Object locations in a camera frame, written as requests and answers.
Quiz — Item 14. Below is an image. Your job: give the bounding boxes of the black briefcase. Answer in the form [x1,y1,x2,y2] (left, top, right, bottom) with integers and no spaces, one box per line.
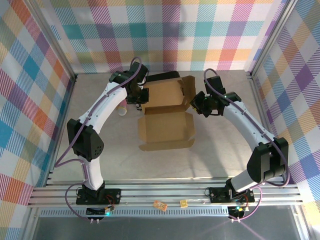
[135,70,181,111]

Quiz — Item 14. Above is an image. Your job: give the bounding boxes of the orange paper tag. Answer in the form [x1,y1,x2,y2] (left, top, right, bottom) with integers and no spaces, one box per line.
[152,199,168,211]

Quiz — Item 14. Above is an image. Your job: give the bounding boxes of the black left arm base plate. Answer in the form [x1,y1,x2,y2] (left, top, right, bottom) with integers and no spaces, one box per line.
[75,188,122,205]

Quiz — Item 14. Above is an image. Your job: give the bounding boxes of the grey metal panel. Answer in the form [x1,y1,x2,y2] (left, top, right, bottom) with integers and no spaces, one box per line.
[32,216,305,240]

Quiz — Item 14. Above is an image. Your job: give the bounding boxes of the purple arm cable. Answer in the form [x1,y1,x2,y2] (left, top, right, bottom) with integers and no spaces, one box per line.
[203,68,291,222]
[54,56,143,222]

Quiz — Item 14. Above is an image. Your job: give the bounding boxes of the aluminium corner post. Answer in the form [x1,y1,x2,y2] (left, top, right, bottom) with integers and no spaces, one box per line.
[246,0,300,80]
[23,0,77,81]

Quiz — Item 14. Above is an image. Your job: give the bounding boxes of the brown cardboard paper box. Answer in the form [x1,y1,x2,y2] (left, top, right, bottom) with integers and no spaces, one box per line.
[137,75,196,152]

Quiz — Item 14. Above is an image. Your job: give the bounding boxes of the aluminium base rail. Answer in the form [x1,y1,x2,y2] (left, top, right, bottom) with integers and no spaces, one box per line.
[27,178,305,209]

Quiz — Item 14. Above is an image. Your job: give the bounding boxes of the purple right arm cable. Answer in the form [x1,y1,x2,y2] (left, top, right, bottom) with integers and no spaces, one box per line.
[203,68,291,222]

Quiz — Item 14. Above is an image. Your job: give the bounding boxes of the plaid cloth backdrop panel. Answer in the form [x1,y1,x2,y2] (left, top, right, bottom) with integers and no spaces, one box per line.
[0,0,76,230]
[39,0,286,75]
[251,0,320,208]

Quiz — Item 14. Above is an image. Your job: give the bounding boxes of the aluminium side rail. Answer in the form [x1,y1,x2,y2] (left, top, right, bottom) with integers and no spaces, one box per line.
[246,72,287,185]
[44,74,78,186]

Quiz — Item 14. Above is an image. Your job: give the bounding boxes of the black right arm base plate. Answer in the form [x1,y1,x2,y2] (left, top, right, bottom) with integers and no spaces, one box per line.
[208,186,256,204]

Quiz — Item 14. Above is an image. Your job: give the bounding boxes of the slotted grey cable duct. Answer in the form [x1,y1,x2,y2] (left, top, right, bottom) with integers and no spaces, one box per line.
[39,209,231,217]

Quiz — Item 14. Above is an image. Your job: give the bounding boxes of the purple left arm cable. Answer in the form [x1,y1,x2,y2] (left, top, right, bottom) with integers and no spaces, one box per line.
[54,56,143,222]

